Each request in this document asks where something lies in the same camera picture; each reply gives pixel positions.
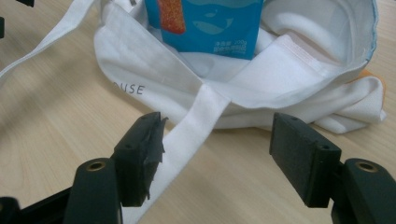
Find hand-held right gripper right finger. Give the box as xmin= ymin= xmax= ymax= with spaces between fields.
xmin=269 ymin=112 xmax=343 ymax=209

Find white tote bag colourful patches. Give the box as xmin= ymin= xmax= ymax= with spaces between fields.
xmin=0 ymin=0 xmax=388 ymax=224

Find blue food box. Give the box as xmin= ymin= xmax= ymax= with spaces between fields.
xmin=144 ymin=0 xmax=265 ymax=61

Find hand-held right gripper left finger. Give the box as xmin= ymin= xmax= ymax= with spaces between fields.
xmin=110 ymin=111 xmax=169 ymax=208

